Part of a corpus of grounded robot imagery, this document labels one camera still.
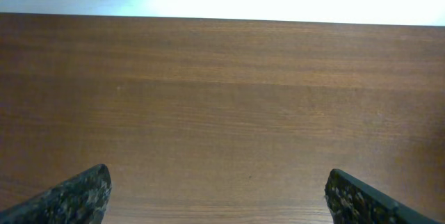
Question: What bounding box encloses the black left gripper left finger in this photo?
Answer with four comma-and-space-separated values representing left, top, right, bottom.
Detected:
1, 164, 112, 224

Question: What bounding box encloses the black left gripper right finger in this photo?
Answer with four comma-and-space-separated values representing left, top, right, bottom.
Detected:
325, 169, 437, 224

